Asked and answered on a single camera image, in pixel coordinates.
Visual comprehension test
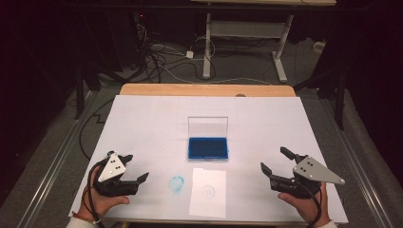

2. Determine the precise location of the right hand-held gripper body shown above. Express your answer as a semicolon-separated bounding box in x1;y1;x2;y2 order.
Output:
269;154;346;200

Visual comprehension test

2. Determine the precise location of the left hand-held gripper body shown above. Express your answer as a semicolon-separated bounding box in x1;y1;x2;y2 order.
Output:
93;151;141;198

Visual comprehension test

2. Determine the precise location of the round clear stamp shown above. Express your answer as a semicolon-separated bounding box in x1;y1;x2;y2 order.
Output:
167;175;185;193

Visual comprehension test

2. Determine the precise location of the white paper sheet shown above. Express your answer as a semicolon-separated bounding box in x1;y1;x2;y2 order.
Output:
188;167;228;219

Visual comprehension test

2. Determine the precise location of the person's right hand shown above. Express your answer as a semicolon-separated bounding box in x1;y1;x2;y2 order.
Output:
278;181;331;226

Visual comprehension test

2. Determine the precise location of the person's left hand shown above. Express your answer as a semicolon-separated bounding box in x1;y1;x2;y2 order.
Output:
77;165;131;222

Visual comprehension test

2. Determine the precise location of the white table cover sheet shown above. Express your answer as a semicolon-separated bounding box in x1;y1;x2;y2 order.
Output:
68;94;350;224

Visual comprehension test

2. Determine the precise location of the blue ink pad clear lid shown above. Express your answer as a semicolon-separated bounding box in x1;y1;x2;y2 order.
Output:
187;116;230;162

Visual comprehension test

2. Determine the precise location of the black metal stand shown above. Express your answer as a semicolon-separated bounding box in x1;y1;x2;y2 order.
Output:
73;61;87;121
334;70;347;131

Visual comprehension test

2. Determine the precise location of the wooden table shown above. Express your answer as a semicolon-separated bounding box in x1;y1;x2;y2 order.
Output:
119;83;297;98

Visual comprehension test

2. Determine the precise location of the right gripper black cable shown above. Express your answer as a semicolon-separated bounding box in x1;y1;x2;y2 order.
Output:
297;180;323;228

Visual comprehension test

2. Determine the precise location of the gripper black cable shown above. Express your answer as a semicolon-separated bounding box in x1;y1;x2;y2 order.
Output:
297;180;323;228
86;162;106;228

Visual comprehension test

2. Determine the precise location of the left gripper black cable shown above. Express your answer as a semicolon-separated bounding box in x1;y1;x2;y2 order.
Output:
86;162;106;228

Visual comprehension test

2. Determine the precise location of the black floor cable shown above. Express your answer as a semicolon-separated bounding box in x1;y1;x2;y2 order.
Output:
78;98;116;161

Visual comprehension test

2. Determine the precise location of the aluminium floor rail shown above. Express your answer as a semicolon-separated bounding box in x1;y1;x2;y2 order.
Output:
317;97;395;228
16;90;98;228

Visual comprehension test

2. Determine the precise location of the red bracelet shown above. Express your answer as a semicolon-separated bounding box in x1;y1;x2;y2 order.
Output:
71;211;103;226

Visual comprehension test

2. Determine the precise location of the tangle of black cables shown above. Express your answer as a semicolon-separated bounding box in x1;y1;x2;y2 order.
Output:
134;22;220;84

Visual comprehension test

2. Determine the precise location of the white desk frame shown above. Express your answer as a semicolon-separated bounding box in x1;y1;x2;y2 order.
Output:
189;0;337;84

